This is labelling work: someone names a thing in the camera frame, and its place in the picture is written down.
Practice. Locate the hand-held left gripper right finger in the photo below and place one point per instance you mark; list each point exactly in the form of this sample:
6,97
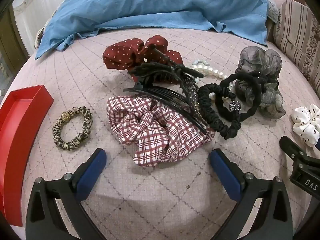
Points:
223,171

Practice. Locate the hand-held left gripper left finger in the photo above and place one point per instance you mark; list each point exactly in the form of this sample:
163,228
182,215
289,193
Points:
92,171

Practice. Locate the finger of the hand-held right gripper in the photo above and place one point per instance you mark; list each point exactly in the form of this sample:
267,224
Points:
291,148

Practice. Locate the white polka dot scrunchie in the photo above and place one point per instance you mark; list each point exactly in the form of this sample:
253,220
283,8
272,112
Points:
306,125

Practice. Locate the thin black scrunchie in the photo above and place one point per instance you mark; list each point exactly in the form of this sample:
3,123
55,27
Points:
212,122

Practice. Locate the leopard print scrunchie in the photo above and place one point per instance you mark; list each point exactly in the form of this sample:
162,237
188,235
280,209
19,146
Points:
86,116

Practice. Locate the plaid scrunchie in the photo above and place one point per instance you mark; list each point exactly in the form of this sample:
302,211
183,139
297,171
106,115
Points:
155,140

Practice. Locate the red box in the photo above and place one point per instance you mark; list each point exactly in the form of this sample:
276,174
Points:
15,130

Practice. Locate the grey organza scrunchie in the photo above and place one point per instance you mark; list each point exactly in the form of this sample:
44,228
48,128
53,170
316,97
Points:
265,60

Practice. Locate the black hair comb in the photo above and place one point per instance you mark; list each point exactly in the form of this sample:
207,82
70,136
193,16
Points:
160,93

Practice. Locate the black hair claw clip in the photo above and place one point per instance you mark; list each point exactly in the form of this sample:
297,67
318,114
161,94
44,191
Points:
155,72

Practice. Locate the red polka dot scrunchie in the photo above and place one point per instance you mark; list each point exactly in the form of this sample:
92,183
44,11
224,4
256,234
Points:
120,55

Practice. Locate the striped floral cushion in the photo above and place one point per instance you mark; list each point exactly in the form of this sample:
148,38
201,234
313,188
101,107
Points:
297,30

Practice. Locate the pale patterned cloth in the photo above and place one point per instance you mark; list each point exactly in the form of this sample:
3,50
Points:
273,11

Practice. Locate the dark patterned cloth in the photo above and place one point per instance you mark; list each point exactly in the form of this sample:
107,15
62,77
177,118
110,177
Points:
40,36

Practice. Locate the blue cloth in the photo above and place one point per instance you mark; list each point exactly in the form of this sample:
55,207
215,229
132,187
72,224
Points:
155,5

